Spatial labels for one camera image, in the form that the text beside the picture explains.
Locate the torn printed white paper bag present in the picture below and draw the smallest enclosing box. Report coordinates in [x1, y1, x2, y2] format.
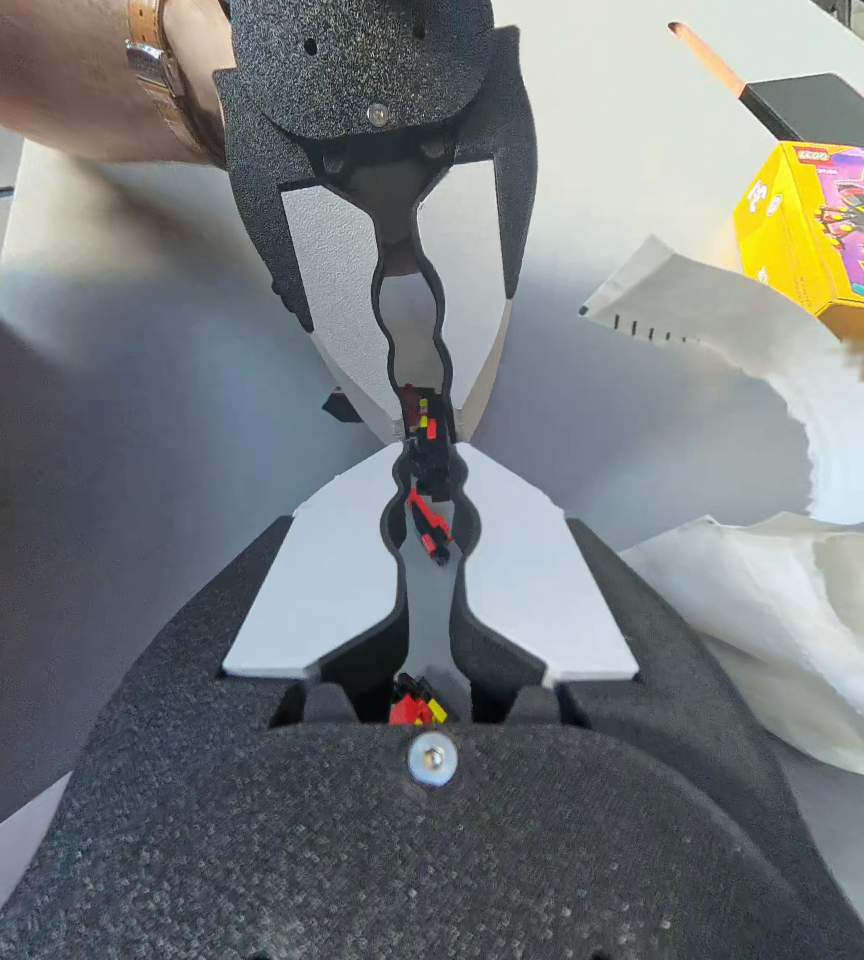
[578, 233, 864, 529]

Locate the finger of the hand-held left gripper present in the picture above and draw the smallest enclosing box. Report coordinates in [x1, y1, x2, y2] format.
[417, 158, 515, 438]
[282, 174, 406, 444]

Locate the orange strap wristwatch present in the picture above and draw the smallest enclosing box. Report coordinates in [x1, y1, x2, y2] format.
[125, 0, 223, 159]

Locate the large plain white paper bag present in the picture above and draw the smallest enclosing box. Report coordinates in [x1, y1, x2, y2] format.
[617, 510, 864, 796]

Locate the colourful cardboard lego box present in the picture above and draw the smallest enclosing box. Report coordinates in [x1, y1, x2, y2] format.
[732, 140, 864, 349]

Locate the small red black lego assembly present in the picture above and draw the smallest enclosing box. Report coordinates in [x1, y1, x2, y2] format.
[399, 443, 458, 568]

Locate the long black studded lego strip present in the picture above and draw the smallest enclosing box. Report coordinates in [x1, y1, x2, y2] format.
[387, 672, 451, 730]

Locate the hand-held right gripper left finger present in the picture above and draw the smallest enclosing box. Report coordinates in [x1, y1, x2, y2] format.
[222, 443, 422, 676]

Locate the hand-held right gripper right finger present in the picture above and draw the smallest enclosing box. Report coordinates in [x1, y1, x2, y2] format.
[447, 440, 641, 679]

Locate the person's left forearm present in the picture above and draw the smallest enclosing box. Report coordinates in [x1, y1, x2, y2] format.
[0, 0, 230, 166]

